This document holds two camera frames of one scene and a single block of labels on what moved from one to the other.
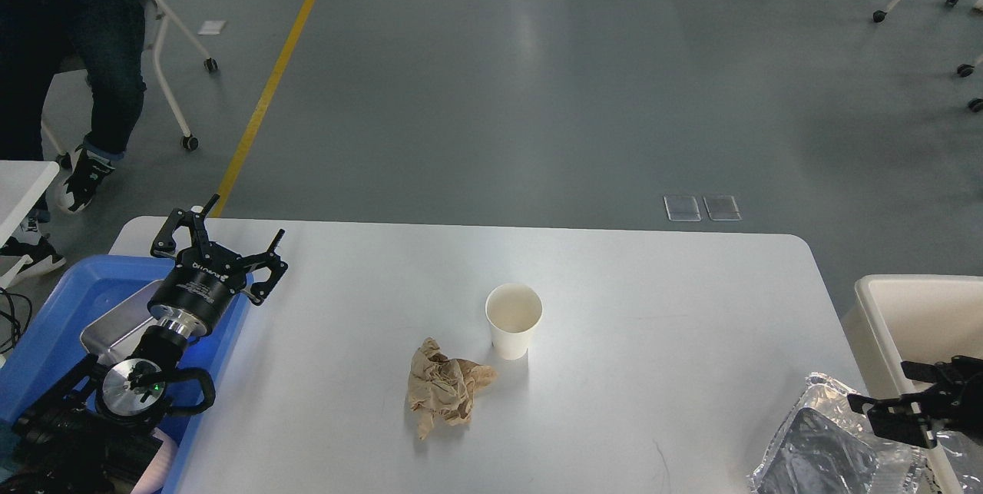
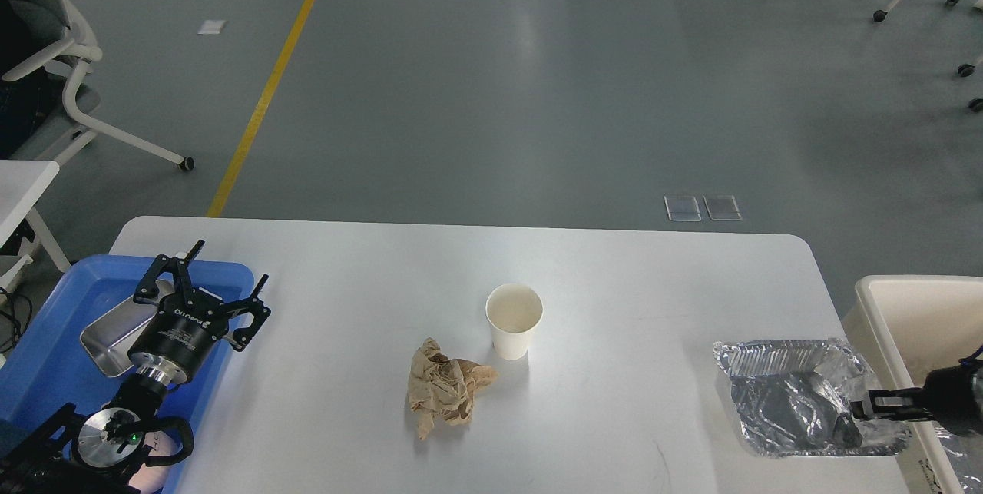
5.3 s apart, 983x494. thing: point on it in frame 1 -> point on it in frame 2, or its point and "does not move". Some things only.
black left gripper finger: [273, 260] -> [253, 304]
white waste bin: [898, 318] does not move
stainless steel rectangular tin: [108, 339] does not move
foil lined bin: [826, 446] -> [793, 398]
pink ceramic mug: [156, 475] does not move
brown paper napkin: [444, 386] does not move
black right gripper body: [959, 402] does not move
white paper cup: [513, 310] does not move
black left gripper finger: [163, 245] -> [177, 266]
